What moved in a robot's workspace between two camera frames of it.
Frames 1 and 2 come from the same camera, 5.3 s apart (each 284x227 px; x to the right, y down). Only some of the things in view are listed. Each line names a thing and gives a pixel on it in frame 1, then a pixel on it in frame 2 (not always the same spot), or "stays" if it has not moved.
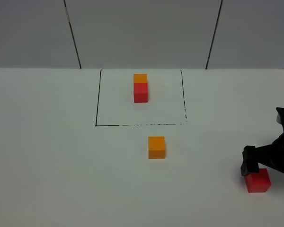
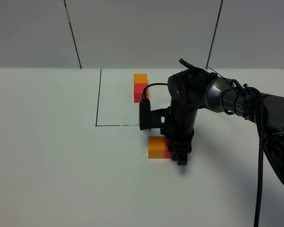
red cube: (259, 182) to (167, 154)
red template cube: (140, 92) stays
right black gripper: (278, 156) to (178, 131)
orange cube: (156, 147) stays
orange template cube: (138, 78) stays
